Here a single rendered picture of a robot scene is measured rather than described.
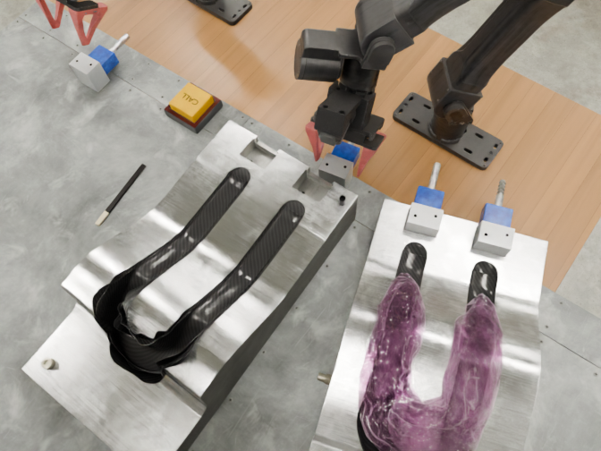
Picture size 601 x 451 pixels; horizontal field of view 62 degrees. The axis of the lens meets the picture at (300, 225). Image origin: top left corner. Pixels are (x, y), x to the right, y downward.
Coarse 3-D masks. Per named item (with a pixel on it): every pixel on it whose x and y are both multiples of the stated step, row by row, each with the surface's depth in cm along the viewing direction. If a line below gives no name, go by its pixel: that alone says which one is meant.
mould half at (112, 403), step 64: (192, 192) 80; (256, 192) 79; (128, 256) 73; (192, 256) 75; (320, 256) 79; (64, 320) 75; (128, 320) 67; (256, 320) 70; (64, 384) 72; (128, 384) 71; (192, 384) 64; (128, 448) 68
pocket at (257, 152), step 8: (248, 144) 83; (256, 144) 85; (264, 144) 85; (248, 152) 85; (256, 152) 85; (264, 152) 85; (272, 152) 84; (256, 160) 85; (264, 160) 85; (272, 160) 85; (264, 168) 84
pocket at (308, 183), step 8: (304, 176) 82; (312, 176) 82; (296, 184) 81; (304, 184) 82; (312, 184) 82; (320, 184) 82; (328, 184) 81; (304, 192) 82; (312, 192) 82; (320, 192) 82; (320, 200) 81
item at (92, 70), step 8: (120, 40) 101; (96, 48) 100; (104, 48) 100; (112, 48) 101; (80, 56) 97; (88, 56) 97; (96, 56) 99; (104, 56) 99; (112, 56) 99; (72, 64) 97; (80, 64) 97; (88, 64) 96; (96, 64) 96; (104, 64) 98; (112, 64) 100; (80, 72) 97; (88, 72) 96; (96, 72) 97; (104, 72) 99; (80, 80) 100; (88, 80) 98; (96, 80) 98; (104, 80) 100; (96, 88) 99
